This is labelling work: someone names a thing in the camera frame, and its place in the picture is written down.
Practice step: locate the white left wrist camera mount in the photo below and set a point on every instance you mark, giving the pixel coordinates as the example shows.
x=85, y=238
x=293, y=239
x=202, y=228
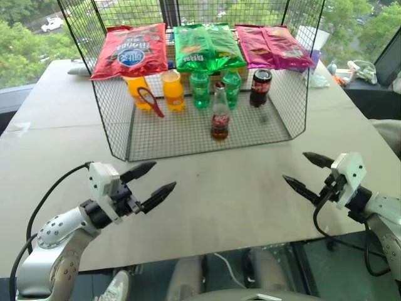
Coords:
x=101, y=185

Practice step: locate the glass cola bottle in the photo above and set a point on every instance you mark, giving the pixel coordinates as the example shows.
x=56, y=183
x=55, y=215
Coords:
x=220, y=116

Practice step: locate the pink chip bag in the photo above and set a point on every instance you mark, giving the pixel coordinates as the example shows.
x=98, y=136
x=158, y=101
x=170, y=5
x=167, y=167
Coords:
x=272, y=47

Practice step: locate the green soda plastic bottle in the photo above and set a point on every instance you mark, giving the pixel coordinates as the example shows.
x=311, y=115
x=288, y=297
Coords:
x=200, y=91
x=232, y=87

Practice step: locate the white paper bag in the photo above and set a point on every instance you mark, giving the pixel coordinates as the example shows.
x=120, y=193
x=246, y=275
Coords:
x=311, y=40

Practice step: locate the red chip bag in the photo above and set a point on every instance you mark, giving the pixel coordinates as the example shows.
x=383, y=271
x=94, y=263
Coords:
x=131, y=51

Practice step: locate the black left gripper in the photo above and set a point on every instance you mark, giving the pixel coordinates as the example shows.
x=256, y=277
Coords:
x=125, y=200

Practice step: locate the orange soda plastic bottle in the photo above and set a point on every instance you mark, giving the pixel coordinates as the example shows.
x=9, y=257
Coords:
x=173, y=91
x=139, y=91

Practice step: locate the green chip bag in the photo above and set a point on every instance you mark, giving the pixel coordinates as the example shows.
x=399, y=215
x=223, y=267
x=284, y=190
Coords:
x=206, y=48

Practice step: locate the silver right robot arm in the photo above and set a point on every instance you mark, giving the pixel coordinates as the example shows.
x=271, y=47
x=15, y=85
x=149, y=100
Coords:
x=383, y=216

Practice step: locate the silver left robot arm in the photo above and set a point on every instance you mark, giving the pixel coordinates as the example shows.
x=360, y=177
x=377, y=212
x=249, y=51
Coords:
x=59, y=238

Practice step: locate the white sneaker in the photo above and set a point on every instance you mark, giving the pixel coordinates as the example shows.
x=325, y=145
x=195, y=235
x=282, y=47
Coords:
x=114, y=288

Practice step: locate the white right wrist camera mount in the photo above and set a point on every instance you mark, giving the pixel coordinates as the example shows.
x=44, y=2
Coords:
x=349, y=175

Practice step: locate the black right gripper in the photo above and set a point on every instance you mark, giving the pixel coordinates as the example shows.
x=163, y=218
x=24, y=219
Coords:
x=332, y=187

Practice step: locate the grey cloth bundle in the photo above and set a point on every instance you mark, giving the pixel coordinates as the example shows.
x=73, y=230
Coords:
x=363, y=70

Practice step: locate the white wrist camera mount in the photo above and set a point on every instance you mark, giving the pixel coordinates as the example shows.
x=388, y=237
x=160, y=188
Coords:
x=101, y=185
x=349, y=175

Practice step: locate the dark cola can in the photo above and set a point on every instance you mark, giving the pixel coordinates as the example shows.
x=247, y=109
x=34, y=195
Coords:
x=260, y=87

